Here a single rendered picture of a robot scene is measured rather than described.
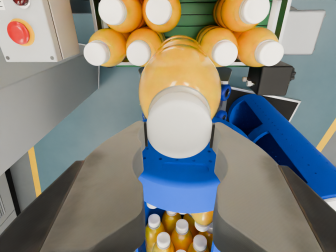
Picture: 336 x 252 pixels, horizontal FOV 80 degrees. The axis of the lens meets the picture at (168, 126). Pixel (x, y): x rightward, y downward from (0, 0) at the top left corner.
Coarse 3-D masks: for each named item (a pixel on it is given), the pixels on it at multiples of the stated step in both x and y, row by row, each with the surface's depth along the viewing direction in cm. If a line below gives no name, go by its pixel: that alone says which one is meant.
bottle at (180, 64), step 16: (160, 48) 20; (176, 48) 16; (192, 48) 17; (160, 64) 15; (176, 64) 14; (192, 64) 14; (208, 64) 15; (144, 80) 15; (160, 80) 14; (176, 80) 13; (192, 80) 13; (208, 80) 14; (144, 96) 15; (160, 96) 13; (208, 96) 14; (144, 112) 15
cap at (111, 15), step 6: (102, 0) 31; (108, 0) 31; (114, 0) 31; (102, 6) 31; (108, 6) 31; (114, 6) 31; (120, 6) 31; (102, 12) 32; (108, 12) 32; (114, 12) 32; (120, 12) 31; (102, 18) 32; (108, 18) 32; (114, 18) 32; (120, 18) 32; (114, 24) 33
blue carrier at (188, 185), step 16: (208, 144) 42; (144, 160) 38; (160, 160) 38; (176, 160) 38; (192, 160) 38; (208, 160) 37; (144, 176) 34; (160, 176) 34; (176, 176) 34; (192, 176) 34; (208, 176) 34; (144, 192) 36; (160, 192) 34; (176, 192) 33; (192, 192) 33; (208, 192) 33; (160, 208) 36; (176, 208) 35; (192, 208) 35; (208, 208) 35; (144, 240) 71
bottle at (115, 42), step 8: (96, 32) 38; (104, 32) 38; (112, 32) 39; (128, 32) 47; (96, 40) 36; (104, 40) 37; (112, 40) 37; (120, 40) 39; (112, 48) 37; (120, 48) 39; (112, 56) 38; (120, 56) 40; (104, 64) 39; (112, 64) 40
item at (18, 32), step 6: (12, 24) 33; (18, 24) 33; (12, 30) 34; (18, 30) 34; (24, 30) 34; (12, 36) 34; (18, 36) 34; (24, 36) 34; (18, 42) 35; (24, 42) 35
